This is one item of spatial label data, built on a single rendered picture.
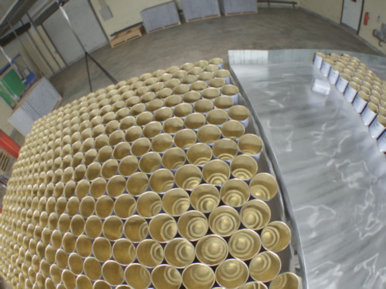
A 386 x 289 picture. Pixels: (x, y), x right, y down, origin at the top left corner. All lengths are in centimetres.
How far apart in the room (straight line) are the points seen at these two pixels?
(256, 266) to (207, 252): 13
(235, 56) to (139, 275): 100
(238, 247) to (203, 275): 11
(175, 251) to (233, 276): 16
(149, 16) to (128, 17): 213
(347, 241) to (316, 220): 14
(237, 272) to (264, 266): 7
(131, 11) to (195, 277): 911
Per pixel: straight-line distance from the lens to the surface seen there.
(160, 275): 45
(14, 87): 907
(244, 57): 94
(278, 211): 47
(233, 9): 751
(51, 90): 591
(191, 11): 721
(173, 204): 47
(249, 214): 45
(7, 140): 149
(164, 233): 47
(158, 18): 721
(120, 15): 922
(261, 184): 47
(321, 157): 60
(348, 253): 59
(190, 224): 45
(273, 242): 45
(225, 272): 44
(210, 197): 46
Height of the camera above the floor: 153
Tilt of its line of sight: 53 degrees down
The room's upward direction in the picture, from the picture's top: 21 degrees counter-clockwise
